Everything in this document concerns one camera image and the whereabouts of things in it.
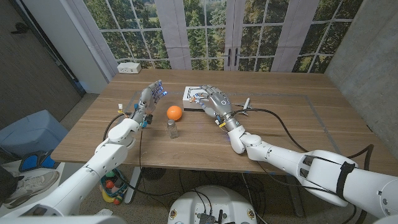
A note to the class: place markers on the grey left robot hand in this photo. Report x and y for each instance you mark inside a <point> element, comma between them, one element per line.
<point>146,101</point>

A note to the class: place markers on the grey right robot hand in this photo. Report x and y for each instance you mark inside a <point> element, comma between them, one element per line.
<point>220,104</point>

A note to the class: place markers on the small orange white puzzle piece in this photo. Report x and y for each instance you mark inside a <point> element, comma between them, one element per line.
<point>193,99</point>

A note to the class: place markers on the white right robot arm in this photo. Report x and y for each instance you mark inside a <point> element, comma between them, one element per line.
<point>311,165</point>

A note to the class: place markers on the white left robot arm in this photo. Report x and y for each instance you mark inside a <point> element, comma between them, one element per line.
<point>81,177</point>

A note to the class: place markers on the orange ball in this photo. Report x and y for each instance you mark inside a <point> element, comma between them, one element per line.
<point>174,113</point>

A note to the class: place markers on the clear glass salt shaker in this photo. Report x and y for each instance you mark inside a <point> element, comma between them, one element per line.
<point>172,130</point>

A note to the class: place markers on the white toy airplane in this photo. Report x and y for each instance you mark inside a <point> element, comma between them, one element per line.
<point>246,104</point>

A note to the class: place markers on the white power strip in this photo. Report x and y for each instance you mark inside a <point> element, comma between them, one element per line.
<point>129,68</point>

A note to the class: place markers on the printed window backdrop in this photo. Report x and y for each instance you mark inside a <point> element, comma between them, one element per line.
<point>205,34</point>

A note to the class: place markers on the round black fan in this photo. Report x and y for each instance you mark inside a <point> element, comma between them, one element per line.
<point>154,172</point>

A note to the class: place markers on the white table leg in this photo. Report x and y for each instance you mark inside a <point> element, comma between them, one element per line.
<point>133,183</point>

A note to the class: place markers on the basket of colourful toys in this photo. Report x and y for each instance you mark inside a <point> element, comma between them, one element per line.
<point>115,186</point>

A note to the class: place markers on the white robot torso base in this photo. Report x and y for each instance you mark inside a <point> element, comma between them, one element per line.
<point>214,200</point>

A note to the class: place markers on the grey-blue storage bin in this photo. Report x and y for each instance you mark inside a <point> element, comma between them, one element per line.
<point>31,130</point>

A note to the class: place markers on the grey table leg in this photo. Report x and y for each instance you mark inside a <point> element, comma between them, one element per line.
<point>297,202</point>

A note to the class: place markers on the blue and black pedal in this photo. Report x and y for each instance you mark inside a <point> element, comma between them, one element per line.
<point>31,161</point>

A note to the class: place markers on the white sneaker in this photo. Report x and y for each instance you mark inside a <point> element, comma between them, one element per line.
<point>34,185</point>

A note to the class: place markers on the white tray box black frame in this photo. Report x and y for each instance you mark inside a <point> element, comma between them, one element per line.
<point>189,104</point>

